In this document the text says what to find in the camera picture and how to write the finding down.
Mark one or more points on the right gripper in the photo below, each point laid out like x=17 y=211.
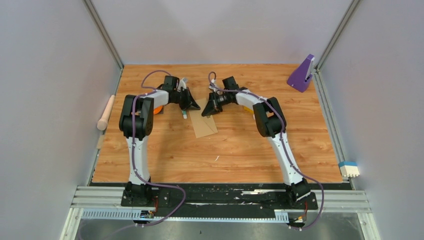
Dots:
x=213 y=107

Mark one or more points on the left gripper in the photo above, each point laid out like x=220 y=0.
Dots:
x=190 y=104

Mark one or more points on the brown paper envelope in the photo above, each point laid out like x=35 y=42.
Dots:
x=202 y=125

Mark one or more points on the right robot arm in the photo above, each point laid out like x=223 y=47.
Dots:
x=270 y=123

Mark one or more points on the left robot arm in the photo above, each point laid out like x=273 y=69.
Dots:
x=136 y=123

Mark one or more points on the orange toy track loop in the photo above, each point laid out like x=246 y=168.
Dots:
x=158 y=110

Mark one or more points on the yellow toy window brick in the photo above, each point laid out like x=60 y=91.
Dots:
x=248 y=110

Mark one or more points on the wooden rolling pin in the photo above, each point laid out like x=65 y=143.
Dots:
x=103 y=122

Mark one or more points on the purple plastic stand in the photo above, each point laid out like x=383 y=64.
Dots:
x=301 y=77

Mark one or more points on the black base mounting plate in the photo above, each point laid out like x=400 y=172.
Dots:
x=232 y=200

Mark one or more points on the white blue toy brick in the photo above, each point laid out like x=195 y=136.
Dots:
x=349 y=169

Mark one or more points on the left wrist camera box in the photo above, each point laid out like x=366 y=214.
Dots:
x=182 y=85

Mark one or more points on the slotted cable duct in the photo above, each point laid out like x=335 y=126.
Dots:
x=138 y=215

